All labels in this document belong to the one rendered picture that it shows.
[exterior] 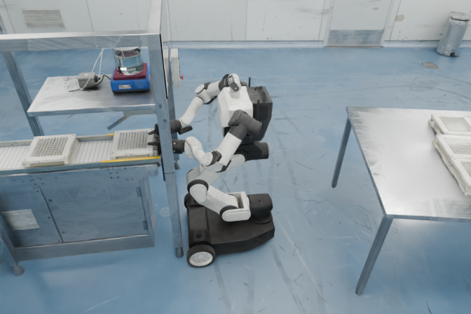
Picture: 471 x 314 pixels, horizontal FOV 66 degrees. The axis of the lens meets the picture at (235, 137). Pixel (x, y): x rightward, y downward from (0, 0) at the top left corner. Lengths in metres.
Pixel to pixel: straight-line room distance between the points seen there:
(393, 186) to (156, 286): 1.66
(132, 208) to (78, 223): 0.38
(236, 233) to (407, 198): 1.17
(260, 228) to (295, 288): 0.46
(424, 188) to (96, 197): 1.99
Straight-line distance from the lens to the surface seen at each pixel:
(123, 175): 2.29
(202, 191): 2.41
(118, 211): 2.58
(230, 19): 5.84
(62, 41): 1.82
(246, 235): 2.68
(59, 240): 2.86
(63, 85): 2.23
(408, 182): 2.35
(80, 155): 2.39
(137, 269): 2.78
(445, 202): 2.32
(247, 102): 2.05
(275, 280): 2.69
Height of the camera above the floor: 2.26
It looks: 36 degrees down
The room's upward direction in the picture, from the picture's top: 1 degrees clockwise
